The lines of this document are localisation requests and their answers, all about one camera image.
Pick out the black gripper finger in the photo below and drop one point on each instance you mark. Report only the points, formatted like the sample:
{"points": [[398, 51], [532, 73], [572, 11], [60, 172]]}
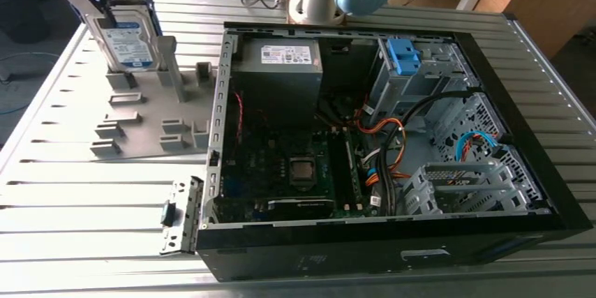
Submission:
{"points": [[109, 15]]}

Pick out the hard disk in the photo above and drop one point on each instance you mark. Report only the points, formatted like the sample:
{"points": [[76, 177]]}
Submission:
{"points": [[129, 46]]}

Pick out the grey metal disk bay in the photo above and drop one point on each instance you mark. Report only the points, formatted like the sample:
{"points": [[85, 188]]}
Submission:
{"points": [[421, 200]]}

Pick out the dark office chair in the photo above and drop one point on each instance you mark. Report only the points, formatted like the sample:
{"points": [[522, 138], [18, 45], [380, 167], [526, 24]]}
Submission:
{"points": [[25, 29]]}

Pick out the grey plastic parts rack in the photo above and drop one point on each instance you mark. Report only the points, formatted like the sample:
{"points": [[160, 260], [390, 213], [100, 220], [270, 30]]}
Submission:
{"points": [[148, 127]]}

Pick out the grey power supply unit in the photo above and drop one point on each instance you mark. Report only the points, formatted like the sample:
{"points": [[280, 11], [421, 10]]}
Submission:
{"points": [[278, 92]]}

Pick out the green motherboard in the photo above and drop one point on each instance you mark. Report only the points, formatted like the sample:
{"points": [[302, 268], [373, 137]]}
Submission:
{"points": [[260, 165]]}

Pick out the black round fan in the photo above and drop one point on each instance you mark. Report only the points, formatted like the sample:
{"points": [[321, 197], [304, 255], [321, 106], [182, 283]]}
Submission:
{"points": [[344, 102]]}

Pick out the CPU socket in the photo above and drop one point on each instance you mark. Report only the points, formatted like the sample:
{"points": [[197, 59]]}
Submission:
{"points": [[290, 184]]}

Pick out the blue plastic drive latch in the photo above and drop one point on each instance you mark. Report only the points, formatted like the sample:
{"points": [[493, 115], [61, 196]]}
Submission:
{"points": [[402, 55]]}

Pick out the grey metal drive cage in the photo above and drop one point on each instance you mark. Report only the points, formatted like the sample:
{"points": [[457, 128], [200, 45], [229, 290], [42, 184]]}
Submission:
{"points": [[409, 85]]}

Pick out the black graphics card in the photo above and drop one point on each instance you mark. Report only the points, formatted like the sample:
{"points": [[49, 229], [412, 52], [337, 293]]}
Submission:
{"points": [[302, 207]]}

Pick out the black open PC case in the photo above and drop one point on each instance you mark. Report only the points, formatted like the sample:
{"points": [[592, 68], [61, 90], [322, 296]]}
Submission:
{"points": [[325, 252]]}

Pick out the hinged metal slot bracket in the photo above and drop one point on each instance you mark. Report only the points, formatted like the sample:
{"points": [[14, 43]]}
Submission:
{"points": [[188, 207]]}

